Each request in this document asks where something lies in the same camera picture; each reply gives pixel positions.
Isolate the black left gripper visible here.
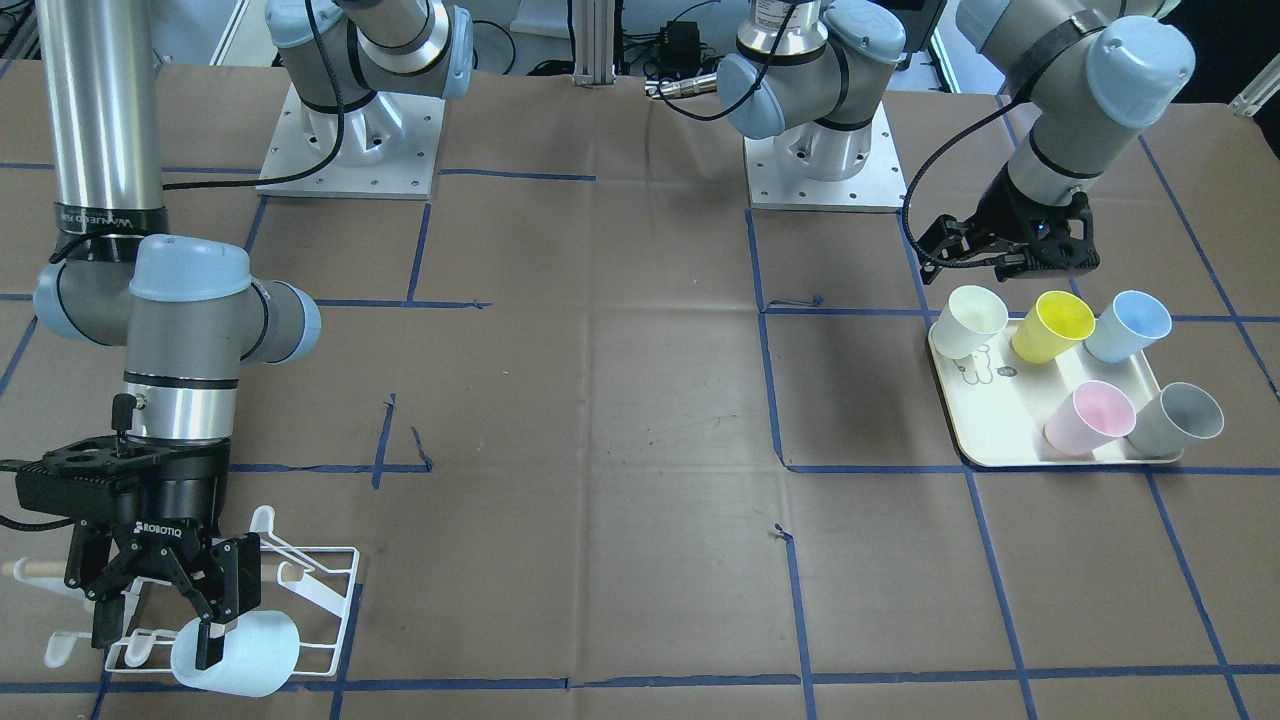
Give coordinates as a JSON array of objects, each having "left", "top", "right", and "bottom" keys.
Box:
[{"left": 916, "top": 195, "right": 1033, "bottom": 282}]

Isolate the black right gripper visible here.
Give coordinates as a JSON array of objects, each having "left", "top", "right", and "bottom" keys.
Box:
[{"left": 64, "top": 519, "right": 262, "bottom": 671}]

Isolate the white plastic cup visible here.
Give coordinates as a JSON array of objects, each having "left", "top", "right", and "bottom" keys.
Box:
[{"left": 931, "top": 284, "right": 1009, "bottom": 360}]

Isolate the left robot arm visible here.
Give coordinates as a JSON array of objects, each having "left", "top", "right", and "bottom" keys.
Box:
[{"left": 716, "top": 1, "right": 1196, "bottom": 283}]

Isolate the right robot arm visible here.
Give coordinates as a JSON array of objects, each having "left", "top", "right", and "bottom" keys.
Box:
[{"left": 3, "top": 1, "right": 321, "bottom": 674}]

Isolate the yellow plastic cup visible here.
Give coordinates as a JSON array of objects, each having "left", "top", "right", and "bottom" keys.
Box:
[{"left": 1011, "top": 290, "right": 1096, "bottom": 364}]

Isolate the light blue plastic cup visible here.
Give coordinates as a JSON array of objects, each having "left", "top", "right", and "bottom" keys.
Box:
[{"left": 1084, "top": 290, "right": 1172, "bottom": 363}]

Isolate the pink plastic cup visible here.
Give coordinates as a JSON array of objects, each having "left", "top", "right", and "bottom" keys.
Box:
[{"left": 1044, "top": 380, "right": 1137, "bottom": 456}]

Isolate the grey plastic cup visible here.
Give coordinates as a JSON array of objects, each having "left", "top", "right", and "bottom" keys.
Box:
[{"left": 1126, "top": 382, "right": 1225, "bottom": 457}]

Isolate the cream plastic tray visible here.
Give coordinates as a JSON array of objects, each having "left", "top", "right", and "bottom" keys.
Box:
[{"left": 931, "top": 318, "right": 1181, "bottom": 468}]

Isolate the black power adapter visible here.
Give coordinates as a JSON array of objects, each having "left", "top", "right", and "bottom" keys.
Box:
[{"left": 652, "top": 20, "right": 704, "bottom": 79}]

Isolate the white wire cup rack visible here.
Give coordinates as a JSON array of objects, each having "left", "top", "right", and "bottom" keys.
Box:
[{"left": 3, "top": 505, "right": 361, "bottom": 679}]

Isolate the black braided cable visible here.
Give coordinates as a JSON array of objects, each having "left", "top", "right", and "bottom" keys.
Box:
[{"left": 900, "top": 95, "right": 1041, "bottom": 273}]

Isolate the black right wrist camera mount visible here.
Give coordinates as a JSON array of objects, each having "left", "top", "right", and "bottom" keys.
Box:
[{"left": 3, "top": 393, "right": 230, "bottom": 532}]

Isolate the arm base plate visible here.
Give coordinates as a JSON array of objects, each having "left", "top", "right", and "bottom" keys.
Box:
[
  {"left": 744, "top": 106, "right": 906, "bottom": 213},
  {"left": 256, "top": 87, "right": 445, "bottom": 201}
]

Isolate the aluminium frame post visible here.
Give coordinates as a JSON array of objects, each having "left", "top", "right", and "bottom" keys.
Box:
[{"left": 568, "top": 0, "right": 621, "bottom": 87}]

